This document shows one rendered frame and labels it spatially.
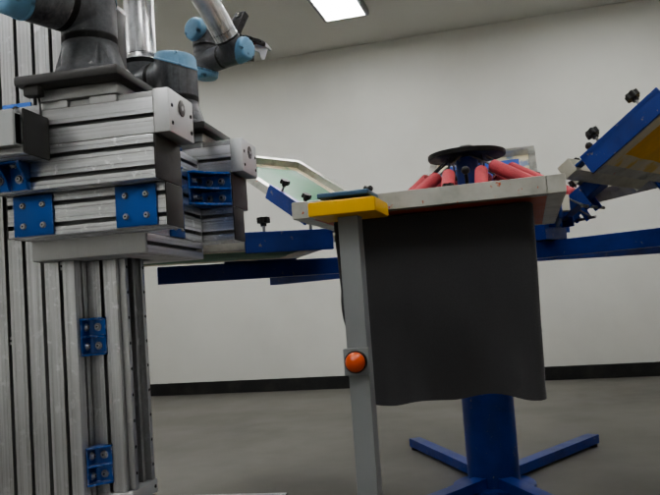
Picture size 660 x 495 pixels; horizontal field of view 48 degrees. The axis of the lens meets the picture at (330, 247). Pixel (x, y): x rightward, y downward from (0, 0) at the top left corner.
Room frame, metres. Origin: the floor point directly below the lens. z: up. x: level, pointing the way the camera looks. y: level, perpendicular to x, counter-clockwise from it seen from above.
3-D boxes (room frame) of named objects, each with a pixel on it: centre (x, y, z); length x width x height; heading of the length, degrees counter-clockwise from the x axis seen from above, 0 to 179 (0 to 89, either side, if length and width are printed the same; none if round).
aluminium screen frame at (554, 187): (1.94, -0.30, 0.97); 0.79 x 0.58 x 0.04; 165
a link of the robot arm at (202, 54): (2.31, 0.34, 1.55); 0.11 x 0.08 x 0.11; 56
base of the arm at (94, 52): (1.54, 0.48, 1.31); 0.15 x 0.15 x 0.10
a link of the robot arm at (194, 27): (2.32, 0.36, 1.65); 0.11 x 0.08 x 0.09; 146
